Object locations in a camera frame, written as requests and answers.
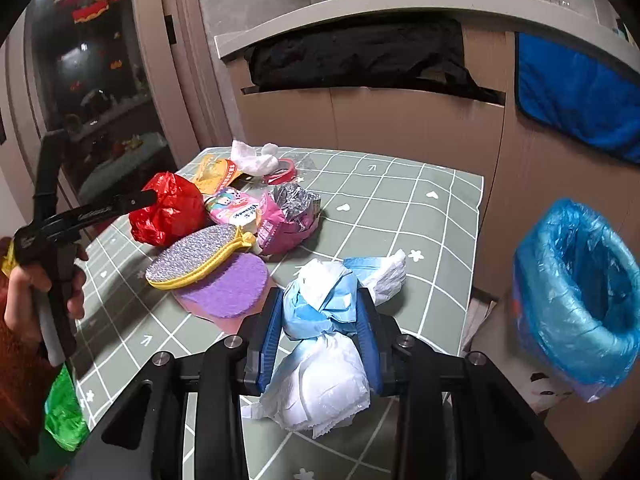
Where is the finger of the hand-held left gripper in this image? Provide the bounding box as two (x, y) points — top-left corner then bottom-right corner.
(46, 191), (160, 242)

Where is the white crumpled tissue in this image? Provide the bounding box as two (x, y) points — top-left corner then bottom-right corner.
(231, 141), (283, 177)

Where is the black cloth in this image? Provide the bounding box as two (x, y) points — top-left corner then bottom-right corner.
(247, 17), (506, 106)

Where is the pink foil packet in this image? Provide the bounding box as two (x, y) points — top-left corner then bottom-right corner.
(255, 182), (323, 256)

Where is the pink cartoon snack packet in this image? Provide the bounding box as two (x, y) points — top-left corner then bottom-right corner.
(205, 186), (273, 228)

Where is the glitter scrubber yellow rim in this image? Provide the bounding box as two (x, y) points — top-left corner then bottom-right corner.
(145, 224), (257, 291)

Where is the beige wooden cabinet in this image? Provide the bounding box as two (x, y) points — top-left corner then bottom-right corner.
(215, 0), (640, 461)

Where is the dark glass window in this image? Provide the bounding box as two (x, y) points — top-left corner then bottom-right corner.
(25, 0), (171, 201)

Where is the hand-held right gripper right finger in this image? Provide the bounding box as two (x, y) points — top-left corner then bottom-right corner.
(356, 287), (581, 480)

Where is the yellow snack packet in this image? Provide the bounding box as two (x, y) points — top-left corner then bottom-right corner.
(192, 156), (251, 196)

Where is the person's left forearm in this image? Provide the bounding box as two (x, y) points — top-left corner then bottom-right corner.
(0, 310), (57, 461)

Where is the person's left hand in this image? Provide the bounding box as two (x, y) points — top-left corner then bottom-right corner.
(2, 245), (89, 343)

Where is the purple sponge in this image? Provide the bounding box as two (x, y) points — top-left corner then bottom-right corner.
(172, 254), (271, 333)

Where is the blue lined trash bin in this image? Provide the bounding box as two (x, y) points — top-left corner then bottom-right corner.
(512, 199), (640, 403)

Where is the red plastic bag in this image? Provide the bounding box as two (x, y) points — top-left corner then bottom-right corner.
(129, 172), (213, 248)

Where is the clear plastic cup red rim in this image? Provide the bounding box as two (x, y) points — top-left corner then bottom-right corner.
(262, 152), (316, 186)

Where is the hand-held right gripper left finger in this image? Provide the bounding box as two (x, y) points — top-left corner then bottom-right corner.
(65, 287), (286, 480)

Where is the blue towel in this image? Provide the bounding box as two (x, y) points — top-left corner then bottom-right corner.
(515, 32), (640, 165)

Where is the green plastic bag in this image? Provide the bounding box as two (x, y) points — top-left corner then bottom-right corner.
(44, 362), (91, 452)

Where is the green checked mat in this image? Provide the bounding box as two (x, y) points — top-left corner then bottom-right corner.
(70, 146), (486, 480)

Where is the blue white wrapper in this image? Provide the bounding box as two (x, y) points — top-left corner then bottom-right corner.
(241, 249), (408, 438)

